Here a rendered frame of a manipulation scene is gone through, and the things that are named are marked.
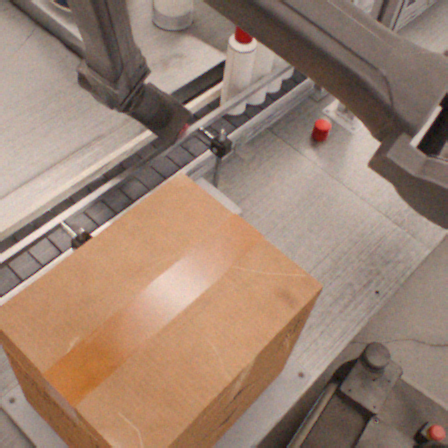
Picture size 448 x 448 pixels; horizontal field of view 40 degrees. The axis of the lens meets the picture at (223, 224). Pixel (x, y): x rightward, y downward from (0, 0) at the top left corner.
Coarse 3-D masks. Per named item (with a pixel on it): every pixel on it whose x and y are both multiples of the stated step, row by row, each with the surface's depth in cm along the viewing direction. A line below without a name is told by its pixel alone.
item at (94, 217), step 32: (416, 0) 154; (224, 128) 120; (128, 160) 112; (160, 160) 113; (192, 160) 115; (128, 192) 108; (32, 224) 103; (96, 224) 104; (32, 256) 99; (0, 288) 95
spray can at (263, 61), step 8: (256, 40) 111; (256, 48) 113; (264, 48) 112; (256, 56) 114; (264, 56) 114; (272, 56) 115; (256, 64) 115; (264, 64) 115; (272, 64) 118; (256, 72) 117; (264, 72) 117; (256, 80) 118; (264, 88) 121; (256, 96) 122; (264, 96) 123; (248, 104) 124; (256, 104) 124
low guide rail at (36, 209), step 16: (208, 96) 119; (192, 112) 119; (128, 144) 110; (144, 144) 113; (112, 160) 108; (80, 176) 105; (96, 176) 107; (64, 192) 103; (32, 208) 100; (48, 208) 102; (16, 224) 99; (0, 240) 98
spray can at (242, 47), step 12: (240, 36) 107; (228, 48) 111; (240, 48) 109; (252, 48) 109; (228, 60) 112; (240, 60) 110; (252, 60) 112; (228, 72) 114; (240, 72) 113; (228, 84) 116; (240, 84) 115; (228, 96) 118; (240, 108) 120
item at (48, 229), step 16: (288, 64) 120; (272, 80) 118; (240, 96) 113; (224, 112) 112; (192, 128) 108; (176, 144) 106; (144, 160) 102; (128, 176) 100; (96, 192) 97; (80, 208) 95; (48, 224) 93; (32, 240) 91; (0, 256) 89; (16, 256) 90
